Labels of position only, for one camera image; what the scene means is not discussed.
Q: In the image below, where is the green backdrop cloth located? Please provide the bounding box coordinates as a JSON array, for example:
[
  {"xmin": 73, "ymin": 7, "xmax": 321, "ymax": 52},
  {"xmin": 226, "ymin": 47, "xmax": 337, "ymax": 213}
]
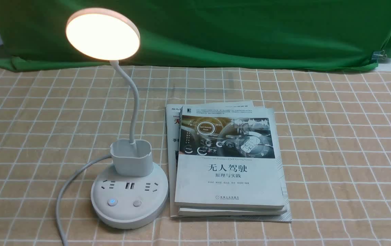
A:
[{"xmin": 0, "ymin": 0, "xmax": 391, "ymax": 72}]

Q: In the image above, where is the top self-driving book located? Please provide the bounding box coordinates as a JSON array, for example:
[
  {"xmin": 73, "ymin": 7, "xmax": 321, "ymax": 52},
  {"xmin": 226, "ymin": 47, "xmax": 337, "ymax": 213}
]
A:
[{"xmin": 174, "ymin": 104, "xmax": 286, "ymax": 209}]

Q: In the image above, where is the white lamp power cable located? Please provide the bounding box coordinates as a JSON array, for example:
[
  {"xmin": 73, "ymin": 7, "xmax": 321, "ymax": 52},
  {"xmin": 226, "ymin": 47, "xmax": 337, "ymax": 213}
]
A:
[{"xmin": 56, "ymin": 153, "xmax": 113, "ymax": 246}]

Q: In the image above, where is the silver binder clip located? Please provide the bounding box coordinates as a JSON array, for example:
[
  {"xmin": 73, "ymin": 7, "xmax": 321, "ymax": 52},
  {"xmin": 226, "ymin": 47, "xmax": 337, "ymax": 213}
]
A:
[{"xmin": 371, "ymin": 50, "xmax": 387, "ymax": 63}]

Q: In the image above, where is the middle white book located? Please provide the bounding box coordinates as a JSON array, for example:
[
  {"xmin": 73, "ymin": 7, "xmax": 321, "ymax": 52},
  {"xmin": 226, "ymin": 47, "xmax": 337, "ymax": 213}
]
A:
[{"xmin": 178, "ymin": 205, "xmax": 290, "ymax": 217}]

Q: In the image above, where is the bottom white magazine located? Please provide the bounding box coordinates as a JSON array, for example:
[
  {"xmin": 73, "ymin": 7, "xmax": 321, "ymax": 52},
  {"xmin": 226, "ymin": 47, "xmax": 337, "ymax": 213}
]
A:
[{"xmin": 165, "ymin": 104, "xmax": 292, "ymax": 223}]

